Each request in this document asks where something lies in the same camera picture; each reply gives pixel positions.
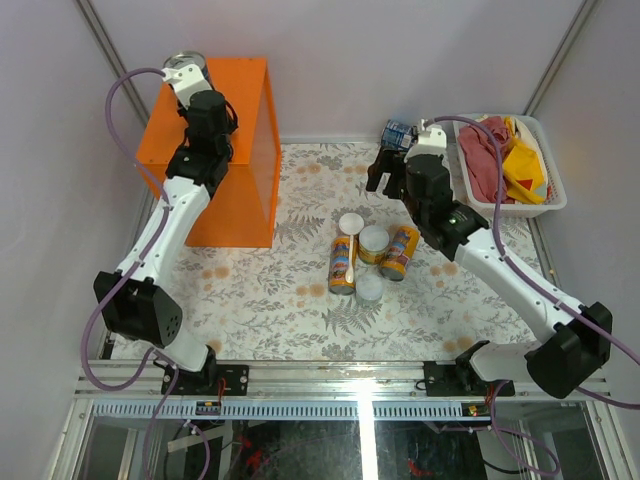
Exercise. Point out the lying yellow porridge can right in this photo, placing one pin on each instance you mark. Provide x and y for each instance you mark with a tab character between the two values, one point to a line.
401	249

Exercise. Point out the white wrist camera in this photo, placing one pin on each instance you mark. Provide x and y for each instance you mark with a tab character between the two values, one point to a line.
431	140
186	82

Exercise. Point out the yellow cloth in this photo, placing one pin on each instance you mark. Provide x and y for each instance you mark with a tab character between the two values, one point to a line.
524	169

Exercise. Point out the blue tin can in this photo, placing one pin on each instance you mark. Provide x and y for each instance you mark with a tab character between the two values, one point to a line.
398	136
188	57

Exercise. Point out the aluminium mounting rail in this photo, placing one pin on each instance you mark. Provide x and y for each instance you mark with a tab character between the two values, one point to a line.
302	380

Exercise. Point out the pink cloth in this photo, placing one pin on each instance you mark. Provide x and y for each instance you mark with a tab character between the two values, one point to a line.
480	156

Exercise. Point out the lying yellow can with spoon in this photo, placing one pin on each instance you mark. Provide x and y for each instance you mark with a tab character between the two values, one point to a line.
343	255

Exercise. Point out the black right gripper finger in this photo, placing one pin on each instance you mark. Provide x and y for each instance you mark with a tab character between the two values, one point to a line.
396	186
386	162

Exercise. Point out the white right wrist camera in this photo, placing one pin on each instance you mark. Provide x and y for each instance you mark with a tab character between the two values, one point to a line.
431	140

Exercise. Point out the orange wooden box shelf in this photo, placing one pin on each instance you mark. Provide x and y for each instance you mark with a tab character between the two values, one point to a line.
242	211

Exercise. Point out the rear can white lid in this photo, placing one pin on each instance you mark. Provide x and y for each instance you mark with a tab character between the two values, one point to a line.
351	224

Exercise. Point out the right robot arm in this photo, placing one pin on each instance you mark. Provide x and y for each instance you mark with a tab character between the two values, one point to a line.
571	338

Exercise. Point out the upright yellow can white lid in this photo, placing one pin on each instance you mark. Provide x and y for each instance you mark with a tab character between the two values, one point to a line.
373	243

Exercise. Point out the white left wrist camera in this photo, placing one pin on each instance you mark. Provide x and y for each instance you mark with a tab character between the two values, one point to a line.
186	82

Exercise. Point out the lying blue tin can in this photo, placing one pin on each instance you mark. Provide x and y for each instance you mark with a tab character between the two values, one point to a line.
398	136

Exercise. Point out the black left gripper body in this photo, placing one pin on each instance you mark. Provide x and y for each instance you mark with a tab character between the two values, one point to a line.
224	134

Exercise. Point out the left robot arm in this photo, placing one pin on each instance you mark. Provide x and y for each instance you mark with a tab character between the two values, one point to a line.
133	300

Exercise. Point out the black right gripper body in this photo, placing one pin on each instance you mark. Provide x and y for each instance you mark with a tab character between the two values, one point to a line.
414	200

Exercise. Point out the white plastic basket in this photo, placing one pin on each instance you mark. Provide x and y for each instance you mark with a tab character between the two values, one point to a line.
556	197

